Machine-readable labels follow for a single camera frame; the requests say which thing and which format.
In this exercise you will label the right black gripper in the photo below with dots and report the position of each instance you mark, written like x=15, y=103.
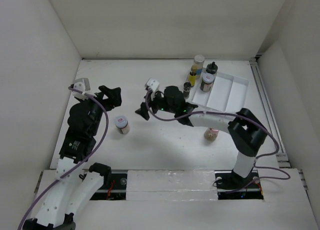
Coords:
x=153, y=101

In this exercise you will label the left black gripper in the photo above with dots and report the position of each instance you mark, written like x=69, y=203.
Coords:
x=113, y=95

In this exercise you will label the white red lid jar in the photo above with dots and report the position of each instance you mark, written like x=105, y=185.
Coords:
x=122, y=124
x=207, y=82

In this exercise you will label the black pepper grinder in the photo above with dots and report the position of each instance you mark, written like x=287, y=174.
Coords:
x=186, y=89

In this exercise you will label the small yellow brown bottle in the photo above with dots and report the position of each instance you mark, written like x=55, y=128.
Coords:
x=192, y=75

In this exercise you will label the pink cap bottle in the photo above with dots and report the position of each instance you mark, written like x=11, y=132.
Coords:
x=211, y=134

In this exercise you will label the silver lid spice jar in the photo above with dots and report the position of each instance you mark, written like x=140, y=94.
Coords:
x=198, y=61

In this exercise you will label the black knob lid jar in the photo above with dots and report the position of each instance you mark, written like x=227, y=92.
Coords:
x=212, y=68

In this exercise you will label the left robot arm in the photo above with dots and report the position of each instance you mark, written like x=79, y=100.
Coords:
x=57, y=206

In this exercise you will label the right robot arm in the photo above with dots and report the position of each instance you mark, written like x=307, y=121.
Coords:
x=246, y=131

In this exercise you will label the white foam block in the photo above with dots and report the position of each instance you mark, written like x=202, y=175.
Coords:
x=171, y=185

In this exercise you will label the white organizer tray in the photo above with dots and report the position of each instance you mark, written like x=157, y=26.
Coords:
x=227, y=93

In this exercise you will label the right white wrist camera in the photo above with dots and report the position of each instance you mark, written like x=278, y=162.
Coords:
x=152, y=85

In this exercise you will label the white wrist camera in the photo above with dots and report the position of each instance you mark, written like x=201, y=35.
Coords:
x=80, y=87
x=152, y=85

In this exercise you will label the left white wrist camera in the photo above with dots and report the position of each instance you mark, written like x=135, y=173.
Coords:
x=80, y=87

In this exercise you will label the black mounting rail front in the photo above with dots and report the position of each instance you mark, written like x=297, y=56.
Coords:
x=116, y=190

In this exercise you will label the aluminium rail right side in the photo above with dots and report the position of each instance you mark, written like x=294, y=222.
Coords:
x=281, y=156

